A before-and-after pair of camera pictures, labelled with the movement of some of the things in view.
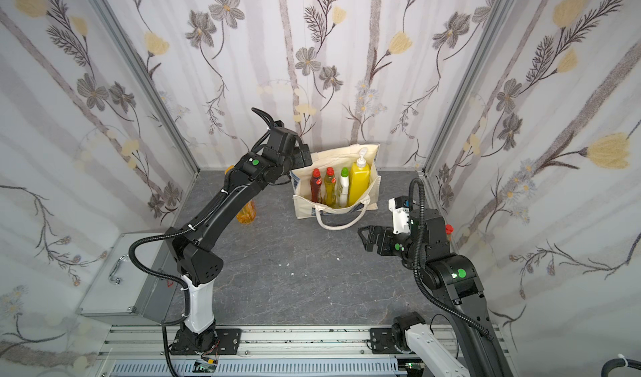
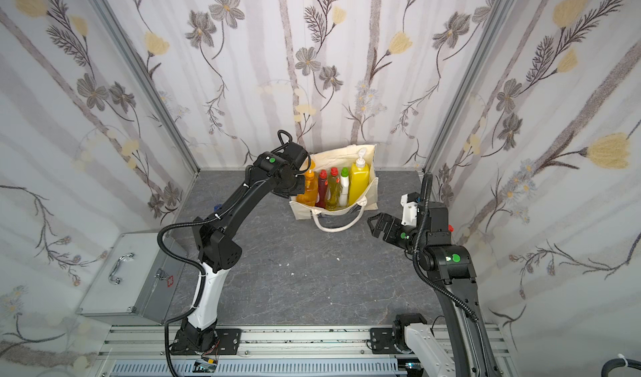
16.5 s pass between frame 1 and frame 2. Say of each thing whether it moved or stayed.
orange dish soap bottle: moved
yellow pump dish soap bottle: stayed
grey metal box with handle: stayed
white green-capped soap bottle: stayed
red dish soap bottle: moved
